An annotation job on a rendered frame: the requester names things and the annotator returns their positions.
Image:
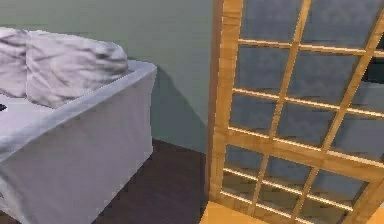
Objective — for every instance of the small black object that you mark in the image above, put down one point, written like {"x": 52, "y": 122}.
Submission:
{"x": 2, "y": 107}

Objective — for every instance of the white crumpled sofa cushion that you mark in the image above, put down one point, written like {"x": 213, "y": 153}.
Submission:
{"x": 11, "y": 63}
{"x": 71, "y": 71}

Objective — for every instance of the white fabric sofa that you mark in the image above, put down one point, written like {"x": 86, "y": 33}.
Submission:
{"x": 83, "y": 146}

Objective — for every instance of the wooden glass-paned room door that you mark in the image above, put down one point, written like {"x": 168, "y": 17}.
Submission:
{"x": 290, "y": 110}

